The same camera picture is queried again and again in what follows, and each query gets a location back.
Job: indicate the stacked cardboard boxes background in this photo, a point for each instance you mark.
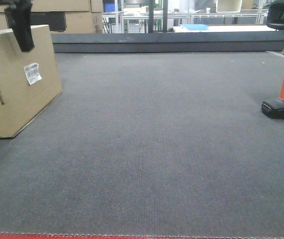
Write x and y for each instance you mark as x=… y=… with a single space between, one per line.
x=64 y=16

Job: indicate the blue plastic tray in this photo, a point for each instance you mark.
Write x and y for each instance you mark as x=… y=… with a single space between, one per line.
x=195 y=27

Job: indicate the white metal shelving rack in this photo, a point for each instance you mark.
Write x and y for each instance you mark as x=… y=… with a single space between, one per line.
x=131 y=16

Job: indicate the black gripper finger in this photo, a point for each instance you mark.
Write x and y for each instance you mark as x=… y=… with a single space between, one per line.
x=18 y=15

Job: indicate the blue storage bin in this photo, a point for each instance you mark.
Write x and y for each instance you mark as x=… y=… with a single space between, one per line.
x=109 y=7

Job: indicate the dark conveyor side rail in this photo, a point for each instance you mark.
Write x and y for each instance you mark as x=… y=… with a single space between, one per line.
x=171 y=42

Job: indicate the brown cardboard package box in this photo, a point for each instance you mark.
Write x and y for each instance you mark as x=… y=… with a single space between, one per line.
x=21 y=103

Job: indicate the white barcode shipping label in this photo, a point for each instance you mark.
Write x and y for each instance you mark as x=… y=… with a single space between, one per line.
x=32 y=73

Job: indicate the black vertical post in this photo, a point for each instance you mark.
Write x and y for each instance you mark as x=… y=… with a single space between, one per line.
x=151 y=16

